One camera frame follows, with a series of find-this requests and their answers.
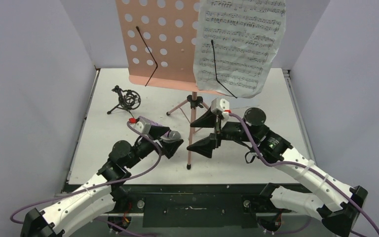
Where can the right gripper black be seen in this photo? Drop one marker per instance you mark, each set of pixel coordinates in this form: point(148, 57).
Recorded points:
point(219, 130)

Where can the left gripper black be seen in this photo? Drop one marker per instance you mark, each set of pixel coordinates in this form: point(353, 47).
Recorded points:
point(169, 148)

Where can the purple glitter microphone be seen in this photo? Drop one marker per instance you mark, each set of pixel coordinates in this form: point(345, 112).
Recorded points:
point(169, 135)

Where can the white sheet music paper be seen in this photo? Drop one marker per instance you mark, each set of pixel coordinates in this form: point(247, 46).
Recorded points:
point(236, 43)
point(236, 103)

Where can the pink perforated music stand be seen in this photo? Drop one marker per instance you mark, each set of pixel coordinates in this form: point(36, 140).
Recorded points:
point(159, 38)

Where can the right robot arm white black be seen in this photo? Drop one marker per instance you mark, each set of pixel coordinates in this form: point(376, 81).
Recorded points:
point(337, 205)

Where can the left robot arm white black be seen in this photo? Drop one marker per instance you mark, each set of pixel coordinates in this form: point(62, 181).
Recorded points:
point(103, 190)

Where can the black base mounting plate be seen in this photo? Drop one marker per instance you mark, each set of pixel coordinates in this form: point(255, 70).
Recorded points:
point(200, 206)

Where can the left wrist camera silver box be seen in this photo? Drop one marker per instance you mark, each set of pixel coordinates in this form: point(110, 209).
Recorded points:
point(142, 123)

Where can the wrist camera silver box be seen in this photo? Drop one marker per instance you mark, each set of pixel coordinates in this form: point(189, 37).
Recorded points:
point(142, 123)
point(220, 108)

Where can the right wrist camera silver box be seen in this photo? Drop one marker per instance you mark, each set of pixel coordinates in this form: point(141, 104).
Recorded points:
point(220, 108)

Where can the black microphone shock mount tripod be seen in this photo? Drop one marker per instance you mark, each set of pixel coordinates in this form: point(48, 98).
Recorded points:
point(128, 100)

